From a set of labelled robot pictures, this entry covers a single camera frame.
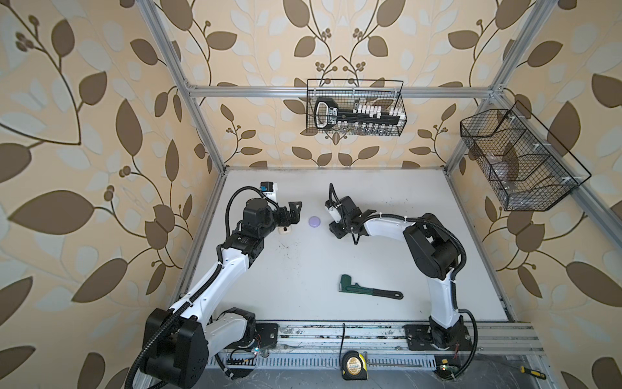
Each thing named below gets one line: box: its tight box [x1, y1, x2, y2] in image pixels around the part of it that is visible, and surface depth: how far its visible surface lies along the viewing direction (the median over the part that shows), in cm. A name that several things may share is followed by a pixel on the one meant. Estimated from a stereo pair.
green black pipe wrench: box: [338, 274, 405, 300], surface depth 85 cm
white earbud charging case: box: [277, 226, 292, 236], surface depth 99 cm
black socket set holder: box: [314, 98, 401, 129], surface depth 84 cm
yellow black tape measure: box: [341, 350, 369, 381], surface depth 68 cm
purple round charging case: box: [308, 215, 322, 228], surface depth 104 cm
